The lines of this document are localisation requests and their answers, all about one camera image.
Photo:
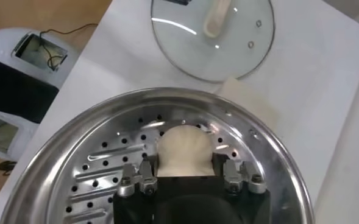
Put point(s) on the black floor adapter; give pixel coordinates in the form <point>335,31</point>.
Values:
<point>5,166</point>

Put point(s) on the white steamed baozi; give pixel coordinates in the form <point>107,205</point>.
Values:
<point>185,149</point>

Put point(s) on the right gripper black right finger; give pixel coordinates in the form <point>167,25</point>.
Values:
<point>232,176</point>

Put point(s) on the stainless steel steamer basket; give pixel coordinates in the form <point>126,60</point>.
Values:
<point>60,152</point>

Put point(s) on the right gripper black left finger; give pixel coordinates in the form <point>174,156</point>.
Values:
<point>147,179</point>

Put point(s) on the round glass pot lid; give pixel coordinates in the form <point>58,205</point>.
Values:
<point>182,54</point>

